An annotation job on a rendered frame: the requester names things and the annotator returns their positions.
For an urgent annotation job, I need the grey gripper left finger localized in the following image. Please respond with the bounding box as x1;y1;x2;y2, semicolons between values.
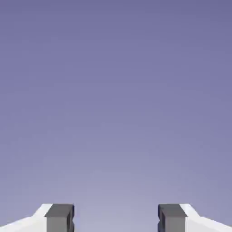
0;203;75;232

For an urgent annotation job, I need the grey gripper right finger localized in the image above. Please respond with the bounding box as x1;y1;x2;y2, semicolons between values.
157;203;232;232

